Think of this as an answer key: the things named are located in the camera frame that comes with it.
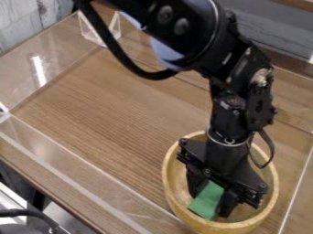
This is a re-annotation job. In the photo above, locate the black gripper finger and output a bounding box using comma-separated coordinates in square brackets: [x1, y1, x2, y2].
[218, 189, 238, 218]
[186, 166, 209, 197]

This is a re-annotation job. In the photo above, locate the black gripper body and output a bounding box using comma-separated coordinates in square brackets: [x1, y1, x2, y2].
[178, 132, 272, 208]

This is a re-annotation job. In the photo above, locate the green rectangular block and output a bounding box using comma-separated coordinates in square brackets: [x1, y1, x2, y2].
[189, 182, 223, 220]

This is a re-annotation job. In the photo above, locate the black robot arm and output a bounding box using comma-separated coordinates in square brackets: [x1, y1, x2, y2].
[74, 0, 277, 218]

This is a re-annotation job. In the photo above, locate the brown wooden bowl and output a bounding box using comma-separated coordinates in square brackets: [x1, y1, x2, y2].
[161, 131, 281, 234]

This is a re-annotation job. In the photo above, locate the clear acrylic front wall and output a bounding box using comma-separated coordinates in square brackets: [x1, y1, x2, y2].
[0, 112, 195, 234]

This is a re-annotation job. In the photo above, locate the black cable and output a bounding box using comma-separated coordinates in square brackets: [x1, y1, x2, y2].
[0, 208, 62, 234]

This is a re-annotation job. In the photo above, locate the clear acrylic corner bracket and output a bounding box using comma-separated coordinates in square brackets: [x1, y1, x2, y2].
[78, 11, 120, 48]

